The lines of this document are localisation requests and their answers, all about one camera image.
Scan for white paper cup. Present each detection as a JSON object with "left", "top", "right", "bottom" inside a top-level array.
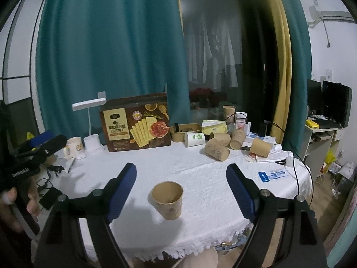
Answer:
[{"left": 184, "top": 132, "right": 206, "bottom": 148}]

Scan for black power bank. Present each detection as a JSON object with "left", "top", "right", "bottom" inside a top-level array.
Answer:
[{"left": 39, "top": 188, "right": 63, "bottom": 211}]

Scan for black monitor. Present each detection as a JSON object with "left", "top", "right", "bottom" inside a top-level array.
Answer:
[{"left": 307, "top": 79, "right": 353, "bottom": 128}]

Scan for red flowers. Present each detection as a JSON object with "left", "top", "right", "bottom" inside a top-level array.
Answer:
[{"left": 190, "top": 88, "right": 227, "bottom": 109}]

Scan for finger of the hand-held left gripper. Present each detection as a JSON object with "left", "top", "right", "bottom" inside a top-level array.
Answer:
[
  {"left": 15, "top": 134, "right": 68, "bottom": 160},
  {"left": 19, "top": 130, "right": 56, "bottom": 149}
]

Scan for black charger cable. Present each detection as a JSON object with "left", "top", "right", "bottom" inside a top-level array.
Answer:
[{"left": 36, "top": 164, "right": 65, "bottom": 194}]

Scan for blue and white card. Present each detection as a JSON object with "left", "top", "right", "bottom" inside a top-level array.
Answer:
[{"left": 257, "top": 169, "right": 291, "bottom": 183}]

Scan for teal curtain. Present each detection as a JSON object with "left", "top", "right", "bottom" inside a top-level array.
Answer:
[
  {"left": 35, "top": 0, "right": 192, "bottom": 148},
  {"left": 275, "top": 0, "right": 312, "bottom": 153}
]

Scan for hanging white clothes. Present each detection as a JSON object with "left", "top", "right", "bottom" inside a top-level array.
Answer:
[{"left": 186, "top": 14, "right": 238, "bottom": 90}]

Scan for white tablecloth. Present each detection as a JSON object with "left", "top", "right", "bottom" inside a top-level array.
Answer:
[{"left": 42, "top": 138, "right": 312, "bottom": 262}]

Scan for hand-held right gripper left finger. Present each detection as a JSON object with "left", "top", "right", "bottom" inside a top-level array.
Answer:
[{"left": 35, "top": 162, "right": 137, "bottom": 268}]

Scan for white computer desk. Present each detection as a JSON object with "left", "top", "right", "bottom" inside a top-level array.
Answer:
[{"left": 301, "top": 122, "right": 348, "bottom": 183}]

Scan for yellow curtain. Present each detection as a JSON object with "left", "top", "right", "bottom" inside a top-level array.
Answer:
[{"left": 258, "top": 0, "right": 294, "bottom": 146}]

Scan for white desk lamp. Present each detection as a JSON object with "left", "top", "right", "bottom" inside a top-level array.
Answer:
[{"left": 72, "top": 97, "right": 107, "bottom": 153}]

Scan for white air conditioner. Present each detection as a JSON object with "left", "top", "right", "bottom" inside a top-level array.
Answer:
[{"left": 307, "top": 6, "right": 356, "bottom": 28}]

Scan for person's left hand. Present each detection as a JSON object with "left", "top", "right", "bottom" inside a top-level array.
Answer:
[{"left": 0, "top": 187, "right": 41, "bottom": 233}]

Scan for yellow tissue pack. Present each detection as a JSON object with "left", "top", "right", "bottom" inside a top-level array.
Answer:
[{"left": 201, "top": 120, "right": 227, "bottom": 135}]

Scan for white printed mug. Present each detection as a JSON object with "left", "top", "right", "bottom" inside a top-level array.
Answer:
[{"left": 63, "top": 136, "right": 86, "bottom": 160}]

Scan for brown cracker box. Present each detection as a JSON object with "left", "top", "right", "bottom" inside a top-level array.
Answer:
[{"left": 100, "top": 93, "right": 172, "bottom": 153}]

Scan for brown paper cup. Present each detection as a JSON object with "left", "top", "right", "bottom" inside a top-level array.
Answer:
[
  {"left": 249, "top": 137, "right": 273, "bottom": 158},
  {"left": 209, "top": 132, "right": 231, "bottom": 147},
  {"left": 230, "top": 129, "right": 246, "bottom": 150},
  {"left": 205, "top": 139, "right": 230, "bottom": 162},
  {"left": 222, "top": 105, "right": 236, "bottom": 124},
  {"left": 151, "top": 182, "right": 184, "bottom": 220}
]

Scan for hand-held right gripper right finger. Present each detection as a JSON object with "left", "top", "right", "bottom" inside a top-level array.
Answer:
[{"left": 226, "top": 163, "right": 328, "bottom": 268}]

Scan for brown paper bowl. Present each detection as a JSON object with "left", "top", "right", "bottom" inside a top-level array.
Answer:
[{"left": 170, "top": 123, "right": 202, "bottom": 143}]

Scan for white jar with dark lid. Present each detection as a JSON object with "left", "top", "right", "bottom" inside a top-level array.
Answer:
[{"left": 235, "top": 112, "right": 248, "bottom": 130}]

